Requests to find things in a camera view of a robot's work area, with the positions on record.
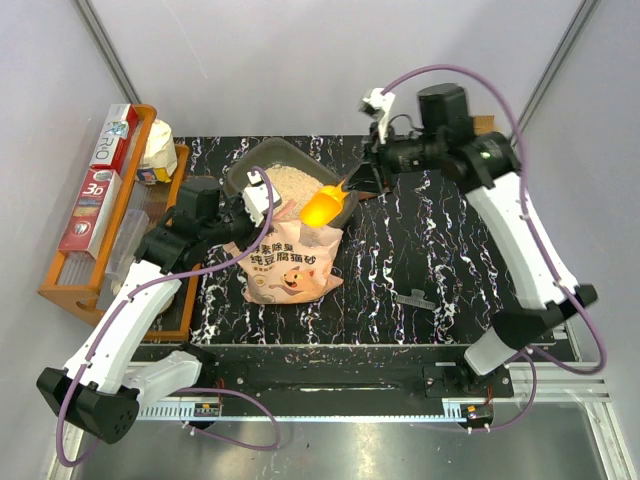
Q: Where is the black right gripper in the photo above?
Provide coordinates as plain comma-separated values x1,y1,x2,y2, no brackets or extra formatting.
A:
341,122,444,196

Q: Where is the yellow plastic litter scoop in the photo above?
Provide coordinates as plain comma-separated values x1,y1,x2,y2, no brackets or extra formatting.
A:
300,181,350,228

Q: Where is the pink cat litter bag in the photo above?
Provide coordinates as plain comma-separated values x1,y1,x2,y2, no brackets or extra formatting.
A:
239,200,343,305

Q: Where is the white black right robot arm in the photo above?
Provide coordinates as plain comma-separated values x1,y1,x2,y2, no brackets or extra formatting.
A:
344,83,597,396

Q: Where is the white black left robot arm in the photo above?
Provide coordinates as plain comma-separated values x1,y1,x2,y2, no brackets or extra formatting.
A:
36,170,278,444

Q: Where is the grey plastic litter box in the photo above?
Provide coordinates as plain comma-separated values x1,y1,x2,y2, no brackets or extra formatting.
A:
223,137,341,197

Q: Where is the brown cardboard box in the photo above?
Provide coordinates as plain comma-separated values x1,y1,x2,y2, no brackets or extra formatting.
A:
473,115,496,135

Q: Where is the red white toothpaste box upper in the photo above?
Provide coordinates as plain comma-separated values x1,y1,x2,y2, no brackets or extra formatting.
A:
89,104,138,173

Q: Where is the red white toothpaste box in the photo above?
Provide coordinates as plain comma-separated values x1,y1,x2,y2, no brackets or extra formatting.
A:
57,168,121,259
89,104,138,173

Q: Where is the red white toothpaste box lower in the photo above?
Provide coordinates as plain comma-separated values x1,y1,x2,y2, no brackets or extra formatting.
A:
57,168,121,259

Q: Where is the white round cup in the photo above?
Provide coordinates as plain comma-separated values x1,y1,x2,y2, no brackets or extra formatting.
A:
158,294,175,315

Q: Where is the white paper flour bag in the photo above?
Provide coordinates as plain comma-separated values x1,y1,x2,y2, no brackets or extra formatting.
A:
137,119,178,185

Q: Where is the clear plastic container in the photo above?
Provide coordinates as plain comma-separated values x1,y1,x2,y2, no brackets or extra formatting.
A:
105,209,149,281

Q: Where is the orange wooden tray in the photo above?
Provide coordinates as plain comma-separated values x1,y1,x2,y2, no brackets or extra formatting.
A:
144,175,204,343

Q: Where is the black bag clip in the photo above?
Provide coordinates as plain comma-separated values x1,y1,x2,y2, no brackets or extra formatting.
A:
396,289,436,311

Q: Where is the orange wooden rack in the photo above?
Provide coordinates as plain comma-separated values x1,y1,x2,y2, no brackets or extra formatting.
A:
39,104,189,326

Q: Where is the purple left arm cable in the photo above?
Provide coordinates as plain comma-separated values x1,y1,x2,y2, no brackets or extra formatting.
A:
54,165,284,468

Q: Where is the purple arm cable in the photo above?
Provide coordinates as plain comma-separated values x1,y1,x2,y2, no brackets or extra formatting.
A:
382,63,609,434
54,165,284,468

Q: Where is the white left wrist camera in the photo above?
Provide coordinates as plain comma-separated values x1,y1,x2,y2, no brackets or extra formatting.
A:
242,171,269,226

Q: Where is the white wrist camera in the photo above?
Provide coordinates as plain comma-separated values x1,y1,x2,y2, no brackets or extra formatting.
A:
242,171,269,226
359,88,396,145

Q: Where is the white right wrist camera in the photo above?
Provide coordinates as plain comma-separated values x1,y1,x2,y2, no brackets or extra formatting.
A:
359,88,396,145

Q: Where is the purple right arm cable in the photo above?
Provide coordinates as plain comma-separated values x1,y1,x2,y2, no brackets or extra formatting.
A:
382,63,609,434

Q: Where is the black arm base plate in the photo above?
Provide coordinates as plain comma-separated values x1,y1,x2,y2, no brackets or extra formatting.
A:
164,343,514,399

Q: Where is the aluminium rail frame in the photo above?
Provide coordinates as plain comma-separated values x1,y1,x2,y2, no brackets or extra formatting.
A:
59,149,640,480

